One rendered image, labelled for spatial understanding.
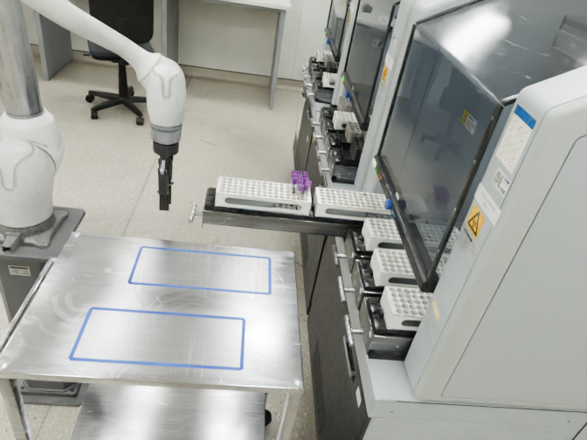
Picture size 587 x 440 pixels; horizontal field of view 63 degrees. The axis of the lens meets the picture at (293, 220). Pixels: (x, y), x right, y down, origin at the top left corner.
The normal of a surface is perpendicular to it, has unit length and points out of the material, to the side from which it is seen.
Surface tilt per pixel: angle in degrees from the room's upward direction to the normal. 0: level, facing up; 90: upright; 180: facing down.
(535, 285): 90
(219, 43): 90
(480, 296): 90
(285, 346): 0
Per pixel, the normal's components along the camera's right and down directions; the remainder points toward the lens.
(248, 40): 0.04, 0.57
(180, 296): 0.15, -0.81
